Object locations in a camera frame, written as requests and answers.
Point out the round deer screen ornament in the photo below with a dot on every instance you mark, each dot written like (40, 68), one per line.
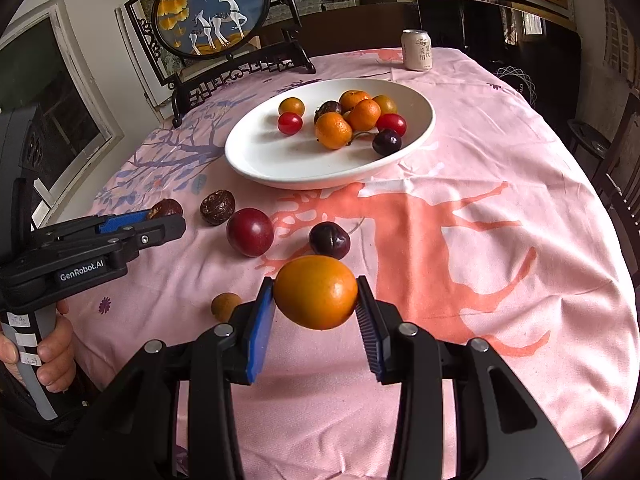
(210, 15)

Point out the red plum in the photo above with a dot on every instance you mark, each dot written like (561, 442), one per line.
(249, 232)

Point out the person's left hand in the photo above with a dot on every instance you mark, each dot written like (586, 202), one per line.
(57, 350)

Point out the orange mandarin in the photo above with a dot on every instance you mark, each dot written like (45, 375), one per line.
(333, 130)
(364, 115)
(354, 97)

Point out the pink printed tablecloth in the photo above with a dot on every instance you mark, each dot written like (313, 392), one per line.
(500, 240)

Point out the white framed window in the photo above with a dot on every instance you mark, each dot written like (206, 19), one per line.
(50, 100)

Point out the white leaning board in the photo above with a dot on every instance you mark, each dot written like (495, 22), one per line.
(132, 55)

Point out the dark glass cabinet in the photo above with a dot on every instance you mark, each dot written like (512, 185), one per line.
(465, 20)

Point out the red cherry tomato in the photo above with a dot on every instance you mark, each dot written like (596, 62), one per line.
(290, 123)
(391, 122)

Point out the white oval plate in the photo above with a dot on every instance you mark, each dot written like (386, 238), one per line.
(280, 160)

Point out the dark purple cherry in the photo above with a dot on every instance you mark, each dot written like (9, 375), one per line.
(329, 240)
(387, 141)

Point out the dark slatted wooden chair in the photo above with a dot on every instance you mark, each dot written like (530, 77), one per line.
(620, 160)

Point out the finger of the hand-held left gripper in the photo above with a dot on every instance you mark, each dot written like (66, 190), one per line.
(160, 232)
(125, 222)

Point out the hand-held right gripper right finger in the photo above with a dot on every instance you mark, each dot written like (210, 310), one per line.
(372, 335)

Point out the brown wooden board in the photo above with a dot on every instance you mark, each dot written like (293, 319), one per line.
(345, 20)

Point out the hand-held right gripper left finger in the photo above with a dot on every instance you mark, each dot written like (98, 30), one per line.
(260, 330)

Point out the round dark stool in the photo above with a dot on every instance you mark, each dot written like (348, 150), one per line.
(587, 135)

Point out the pale drink can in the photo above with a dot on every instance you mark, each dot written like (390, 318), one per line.
(416, 50)

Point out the beige checked curtain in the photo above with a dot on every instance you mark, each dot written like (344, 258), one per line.
(615, 25)

